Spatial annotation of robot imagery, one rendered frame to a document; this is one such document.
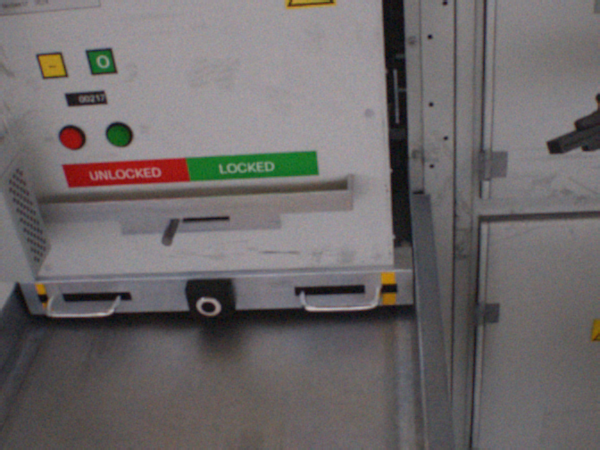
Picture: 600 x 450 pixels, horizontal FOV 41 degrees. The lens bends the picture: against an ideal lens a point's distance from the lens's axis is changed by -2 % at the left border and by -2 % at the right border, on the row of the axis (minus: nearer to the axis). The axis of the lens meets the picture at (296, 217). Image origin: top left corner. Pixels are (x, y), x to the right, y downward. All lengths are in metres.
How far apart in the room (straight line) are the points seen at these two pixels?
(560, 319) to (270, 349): 0.62
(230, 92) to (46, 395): 0.46
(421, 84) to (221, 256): 0.41
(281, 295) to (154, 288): 0.17
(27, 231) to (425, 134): 0.62
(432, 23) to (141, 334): 0.60
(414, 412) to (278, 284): 0.25
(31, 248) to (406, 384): 0.48
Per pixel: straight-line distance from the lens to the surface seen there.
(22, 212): 1.00
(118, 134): 0.99
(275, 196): 0.96
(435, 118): 1.27
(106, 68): 0.96
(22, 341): 1.20
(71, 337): 1.18
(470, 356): 1.58
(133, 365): 1.10
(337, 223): 1.03
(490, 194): 1.33
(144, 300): 1.13
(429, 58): 1.22
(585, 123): 0.94
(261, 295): 1.09
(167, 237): 1.00
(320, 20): 0.90
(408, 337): 1.07
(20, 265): 1.02
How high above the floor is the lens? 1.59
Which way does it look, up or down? 35 degrees down
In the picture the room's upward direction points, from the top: 7 degrees counter-clockwise
